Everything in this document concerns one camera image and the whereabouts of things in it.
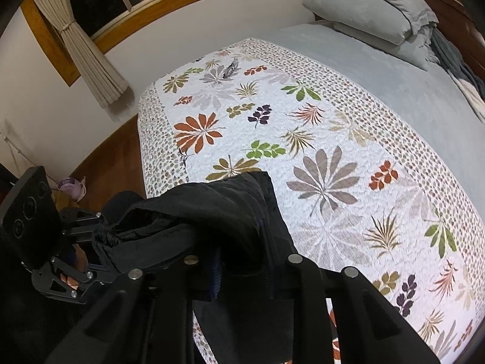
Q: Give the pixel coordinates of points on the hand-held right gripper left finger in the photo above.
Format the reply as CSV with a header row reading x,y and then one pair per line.
x,y
216,278

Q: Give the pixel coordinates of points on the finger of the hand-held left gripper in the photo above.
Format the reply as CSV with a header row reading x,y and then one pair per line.
x,y
49,280
81,220

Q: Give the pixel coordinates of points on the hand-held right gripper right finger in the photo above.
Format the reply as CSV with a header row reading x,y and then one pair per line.
x,y
299,280

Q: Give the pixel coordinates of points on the black quilted pants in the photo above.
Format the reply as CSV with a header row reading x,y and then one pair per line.
x,y
212,212

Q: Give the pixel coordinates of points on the purple white slipper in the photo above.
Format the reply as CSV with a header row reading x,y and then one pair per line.
x,y
72,189

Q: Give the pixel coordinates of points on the floral leaf print quilt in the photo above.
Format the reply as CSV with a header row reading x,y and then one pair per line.
x,y
303,140

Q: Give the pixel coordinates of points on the beige tied curtain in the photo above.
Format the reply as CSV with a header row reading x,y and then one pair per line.
x,y
91,60

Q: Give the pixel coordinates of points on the wooden framed side window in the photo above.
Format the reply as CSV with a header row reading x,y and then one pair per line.
x,y
151,5

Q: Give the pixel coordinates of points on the white fleece cloth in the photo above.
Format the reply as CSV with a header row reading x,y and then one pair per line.
x,y
473,98

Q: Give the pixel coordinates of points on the dark grey blanket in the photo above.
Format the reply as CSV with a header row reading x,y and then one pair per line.
x,y
454,64

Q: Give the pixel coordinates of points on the large grey pillow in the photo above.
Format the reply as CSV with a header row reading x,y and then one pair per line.
x,y
360,3

